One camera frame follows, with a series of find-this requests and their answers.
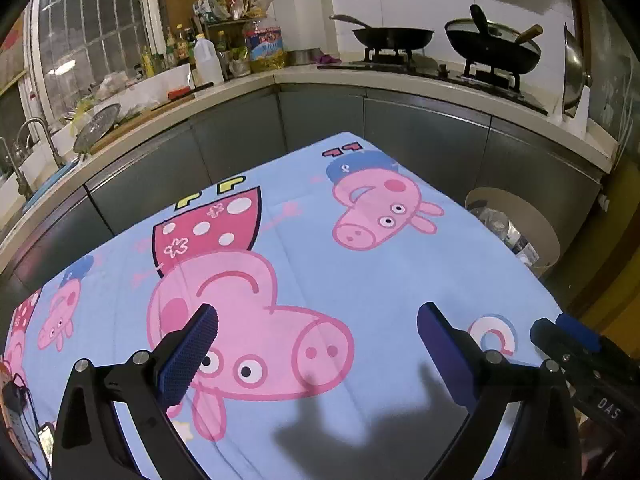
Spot beige round trash bin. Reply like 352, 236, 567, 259
464, 188, 561, 278

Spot grey kitchen cabinets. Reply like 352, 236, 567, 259
1, 76, 612, 306

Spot barred kitchen window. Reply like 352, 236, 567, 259
37, 0, 148, 118

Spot blue cartoon pig tablecloth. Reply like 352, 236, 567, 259
1, 144, 560, 479

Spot wooden cutting board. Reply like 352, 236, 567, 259
89, 93, 195, 155

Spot steel wok lid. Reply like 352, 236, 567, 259
562, 27, 592, 117

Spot round mesh strainer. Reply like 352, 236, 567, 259
73, 103, 120, 156

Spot steel sink faucet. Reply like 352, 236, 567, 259
1, 117, 66, 200

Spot black wok with lid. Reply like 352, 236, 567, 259
445, 3, 544, 76

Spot white plastic jug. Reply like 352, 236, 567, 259
193, 34, 224, 84

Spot black gas stove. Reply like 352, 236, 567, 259
316, 49, 548, 116

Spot large cooking oil bottle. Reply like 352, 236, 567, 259
243, 15, 288, 73

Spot black frying pan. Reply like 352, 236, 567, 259
329, 14, 434, 51

